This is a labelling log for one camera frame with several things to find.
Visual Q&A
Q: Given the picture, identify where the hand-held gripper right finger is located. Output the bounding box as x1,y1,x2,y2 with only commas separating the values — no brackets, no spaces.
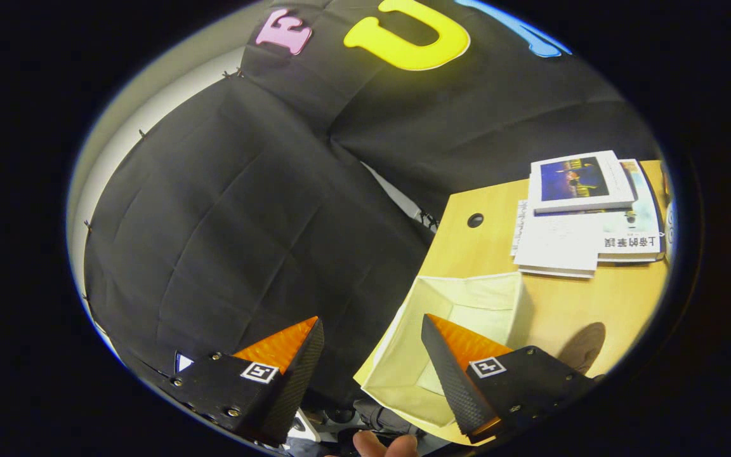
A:
421,314,596,444

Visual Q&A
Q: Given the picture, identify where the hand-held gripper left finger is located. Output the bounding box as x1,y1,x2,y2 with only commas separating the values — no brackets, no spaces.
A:
159,315,326,447

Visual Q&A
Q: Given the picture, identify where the cream fabric storage box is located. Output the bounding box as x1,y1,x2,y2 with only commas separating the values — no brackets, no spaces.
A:
353,272,525,427

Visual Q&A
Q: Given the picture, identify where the brown fuzzy shoe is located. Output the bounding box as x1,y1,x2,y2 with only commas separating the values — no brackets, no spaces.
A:
559,322,607,375

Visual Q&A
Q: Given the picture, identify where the patterned thin booklet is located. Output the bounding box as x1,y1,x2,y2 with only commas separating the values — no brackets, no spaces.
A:
510,200,529,256

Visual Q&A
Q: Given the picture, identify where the pale blue cover book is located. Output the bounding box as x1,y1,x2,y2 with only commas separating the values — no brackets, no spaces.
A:
597,159,666,263

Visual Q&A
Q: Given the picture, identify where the book with blue night photo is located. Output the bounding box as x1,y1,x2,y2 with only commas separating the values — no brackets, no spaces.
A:
529,150,636,215

